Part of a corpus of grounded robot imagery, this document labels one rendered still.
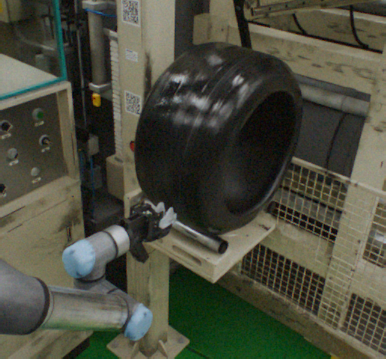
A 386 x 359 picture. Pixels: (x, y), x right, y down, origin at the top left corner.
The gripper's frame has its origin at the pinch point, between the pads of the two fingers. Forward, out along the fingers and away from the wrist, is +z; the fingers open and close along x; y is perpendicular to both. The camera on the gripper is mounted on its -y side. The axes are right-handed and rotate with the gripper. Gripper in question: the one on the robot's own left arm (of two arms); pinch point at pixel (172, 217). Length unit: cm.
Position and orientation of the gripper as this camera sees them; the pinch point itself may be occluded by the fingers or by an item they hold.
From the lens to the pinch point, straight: 137.7
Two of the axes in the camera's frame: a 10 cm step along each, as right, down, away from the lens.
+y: 1.2, -9.0, -4.2
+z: 6.2, -2.6, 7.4
